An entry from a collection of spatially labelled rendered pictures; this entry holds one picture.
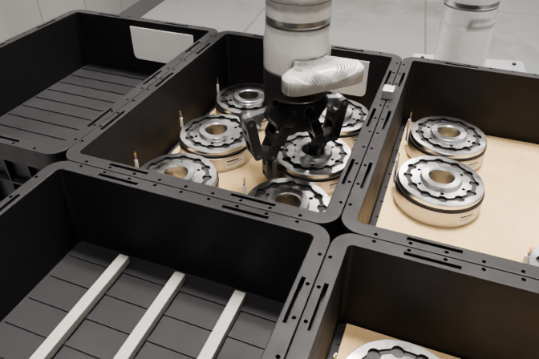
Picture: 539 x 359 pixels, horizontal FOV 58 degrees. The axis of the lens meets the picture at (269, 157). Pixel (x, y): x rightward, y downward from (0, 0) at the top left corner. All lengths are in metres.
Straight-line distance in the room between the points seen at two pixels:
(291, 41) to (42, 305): 0.36
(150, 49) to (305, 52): 0.45
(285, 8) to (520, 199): 0.38
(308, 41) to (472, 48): 0.49
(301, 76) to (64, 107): 0.49
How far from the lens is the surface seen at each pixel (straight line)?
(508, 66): 1.17
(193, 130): 0.70
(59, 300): 0.55
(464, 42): 0.95
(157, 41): 0.91
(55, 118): 0.85
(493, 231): 0.63
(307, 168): 0.62
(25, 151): 0.59
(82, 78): 0.97
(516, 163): 0.76
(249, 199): 0.46
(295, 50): 0.52
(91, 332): 0.51
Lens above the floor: 1.22
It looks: 35 degrees down
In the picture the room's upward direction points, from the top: straight up
